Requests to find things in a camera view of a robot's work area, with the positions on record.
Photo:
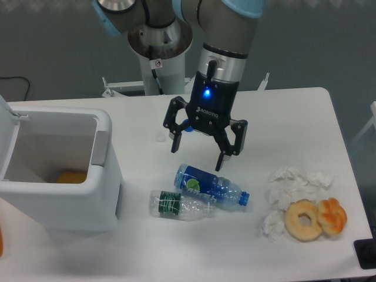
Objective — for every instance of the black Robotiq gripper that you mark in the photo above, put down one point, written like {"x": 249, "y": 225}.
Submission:
{"x": 209, "y": 112}

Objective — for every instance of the white push-lid trash can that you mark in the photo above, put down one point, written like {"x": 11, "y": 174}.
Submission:
{"x": 58, "y": 166}

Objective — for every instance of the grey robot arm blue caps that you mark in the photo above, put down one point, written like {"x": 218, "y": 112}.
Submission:
{"x": 160, "y": 33}

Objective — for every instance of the orange object inside can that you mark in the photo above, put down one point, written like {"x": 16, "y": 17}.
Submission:
{"x": 71, "y": 177}

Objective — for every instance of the blue bottle cap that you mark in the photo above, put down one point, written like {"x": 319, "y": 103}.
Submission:
{"x": 187, "y": 126}

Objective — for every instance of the white bottle cap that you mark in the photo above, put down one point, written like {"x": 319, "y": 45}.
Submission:
{"x": 160, "y": 137}

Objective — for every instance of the blue label plastic bottle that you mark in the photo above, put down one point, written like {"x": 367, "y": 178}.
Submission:
{"x": 208, "y": 187}

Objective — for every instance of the green label clear bottle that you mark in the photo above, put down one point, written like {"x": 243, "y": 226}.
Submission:
{"x": 172, "y": 205}

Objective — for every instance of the crumpled white tissue upper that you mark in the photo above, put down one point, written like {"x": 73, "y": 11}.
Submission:
{"x": 288, "y": 172}

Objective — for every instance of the crumpled white tissue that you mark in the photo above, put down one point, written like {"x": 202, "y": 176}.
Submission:
{"x": 273, "y": 226}
{"x": 288, "y": 172}
{"x": 320, "y": 178}
{"x": 282, "y": 194}

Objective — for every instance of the crumpled white tissue middle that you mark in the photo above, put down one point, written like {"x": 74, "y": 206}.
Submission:
{"x": 282, "y": 194}

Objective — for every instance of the crumpled white tissue lower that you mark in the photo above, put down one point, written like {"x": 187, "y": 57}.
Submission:
{"x": 273, "y": 226}

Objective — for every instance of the crumpled white tissue right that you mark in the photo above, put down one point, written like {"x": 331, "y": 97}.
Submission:
{"x": 320, "y": 178}

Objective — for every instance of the orange glazed twisted bread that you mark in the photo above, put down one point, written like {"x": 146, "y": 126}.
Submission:
{"x": 331, "y": 216}

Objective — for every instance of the black device at edge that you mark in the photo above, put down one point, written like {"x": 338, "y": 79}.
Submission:
{"x": 365, "y": 251}

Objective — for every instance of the orange object at edge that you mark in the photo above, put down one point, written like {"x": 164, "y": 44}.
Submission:
{"x": 1, "y": 243}

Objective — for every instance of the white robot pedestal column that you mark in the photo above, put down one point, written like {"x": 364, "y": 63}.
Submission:
{"x": 163, "y": 76}

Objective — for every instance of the white metal base frame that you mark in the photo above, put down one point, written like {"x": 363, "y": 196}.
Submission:
{"x": 136, "y": 88}

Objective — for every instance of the plain ring donut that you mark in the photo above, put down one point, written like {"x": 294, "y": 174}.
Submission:
{"x": 301, "y": 221}

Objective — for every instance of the white frame at right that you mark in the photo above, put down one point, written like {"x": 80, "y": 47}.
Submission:
{"x": 367, "y": 132}

